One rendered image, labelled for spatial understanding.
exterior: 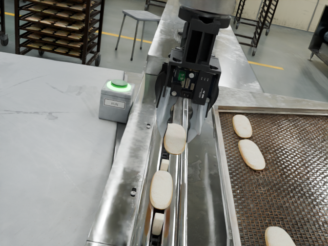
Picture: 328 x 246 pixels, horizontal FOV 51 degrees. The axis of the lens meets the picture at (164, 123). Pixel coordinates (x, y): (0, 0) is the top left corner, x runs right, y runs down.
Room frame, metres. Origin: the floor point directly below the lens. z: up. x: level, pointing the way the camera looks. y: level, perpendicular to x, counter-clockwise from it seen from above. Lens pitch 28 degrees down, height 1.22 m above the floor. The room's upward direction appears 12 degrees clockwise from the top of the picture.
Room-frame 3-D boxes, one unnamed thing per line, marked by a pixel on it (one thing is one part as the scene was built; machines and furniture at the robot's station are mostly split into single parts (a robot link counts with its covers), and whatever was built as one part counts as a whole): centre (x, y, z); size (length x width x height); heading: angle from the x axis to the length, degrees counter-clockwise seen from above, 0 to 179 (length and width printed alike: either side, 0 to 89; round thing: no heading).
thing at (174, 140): (0.51, -0.02, 0.93); 0.10 x 0.04 x 0.01; 2
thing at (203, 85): (0.48, -0.02, 1.08); 0.09 x 0.08 x 0.12; 1
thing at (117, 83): (0.74, 0.12, 0.90); 0.04 x 0.04 x 0.02
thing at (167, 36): (1.58, 0.02, 0.89); 1.25 x 0.18 x 0.09; 2
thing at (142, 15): (3.81, 0.47, 0.23); 0.36 x 0.36 x 0.46; 42
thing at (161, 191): (0.46, -0.02, 0.86); 0.10 x 0.04 x 0.01; 2
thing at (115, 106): (0.74, 0.12, 0.84); 0.08 x 0.08 x 0.11; 2
